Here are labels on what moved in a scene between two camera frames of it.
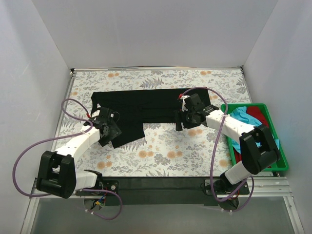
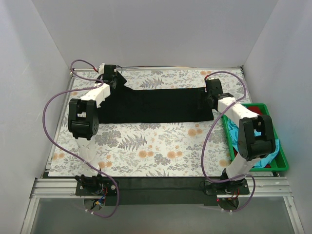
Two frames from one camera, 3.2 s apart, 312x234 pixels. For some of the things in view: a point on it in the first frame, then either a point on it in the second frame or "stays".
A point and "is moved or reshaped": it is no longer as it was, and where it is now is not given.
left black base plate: x=109 y=183 stays
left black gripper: x=112 y=132 -> x=116 y=81
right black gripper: x=182 y=119 -> x=208 y=98
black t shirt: x=131 y=107 is moved or reshaped
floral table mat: x=199 y=150 stays
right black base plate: x=222 y=187 stays
